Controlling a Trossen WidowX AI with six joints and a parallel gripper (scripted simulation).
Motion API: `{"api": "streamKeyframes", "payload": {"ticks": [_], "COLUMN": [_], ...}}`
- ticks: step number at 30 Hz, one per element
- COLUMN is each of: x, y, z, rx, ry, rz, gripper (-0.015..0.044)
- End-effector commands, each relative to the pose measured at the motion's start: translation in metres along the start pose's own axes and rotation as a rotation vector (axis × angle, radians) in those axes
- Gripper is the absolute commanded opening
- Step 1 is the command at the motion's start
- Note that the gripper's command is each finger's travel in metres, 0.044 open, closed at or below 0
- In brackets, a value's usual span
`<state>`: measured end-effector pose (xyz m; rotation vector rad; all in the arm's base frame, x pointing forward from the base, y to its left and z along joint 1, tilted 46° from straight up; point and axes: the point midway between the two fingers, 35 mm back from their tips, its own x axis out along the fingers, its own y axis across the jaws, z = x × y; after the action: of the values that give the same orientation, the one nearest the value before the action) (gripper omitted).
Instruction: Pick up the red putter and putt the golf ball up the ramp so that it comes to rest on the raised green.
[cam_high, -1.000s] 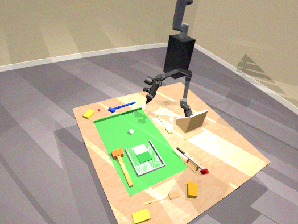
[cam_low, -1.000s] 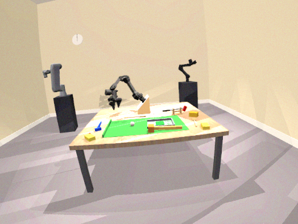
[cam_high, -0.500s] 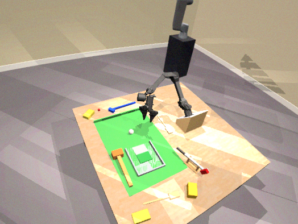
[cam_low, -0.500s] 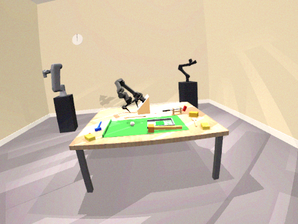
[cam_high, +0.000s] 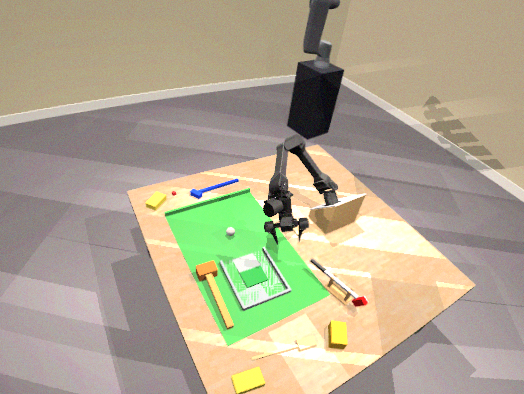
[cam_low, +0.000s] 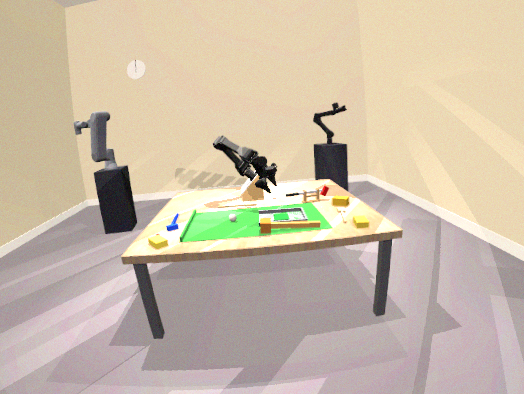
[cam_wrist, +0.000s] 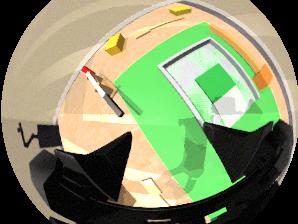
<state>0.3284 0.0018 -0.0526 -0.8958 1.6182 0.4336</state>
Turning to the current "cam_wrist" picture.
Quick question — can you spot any green putting mat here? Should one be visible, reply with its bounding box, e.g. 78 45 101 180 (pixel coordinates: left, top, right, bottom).
114 22 281 201

